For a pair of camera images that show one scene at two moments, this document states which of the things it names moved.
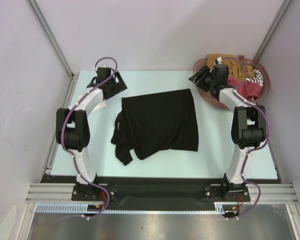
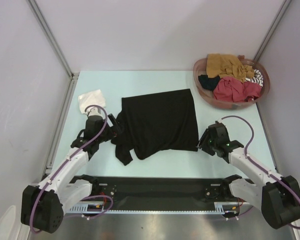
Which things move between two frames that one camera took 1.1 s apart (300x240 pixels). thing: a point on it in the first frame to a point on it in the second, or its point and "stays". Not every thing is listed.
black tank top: [155, 121] stays
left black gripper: [114, 85] to [109, 129]
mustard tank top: [236, 67] stays
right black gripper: [203, 78] to [206, 139]
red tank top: [249, 90] stays
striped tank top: [258, 77] stays
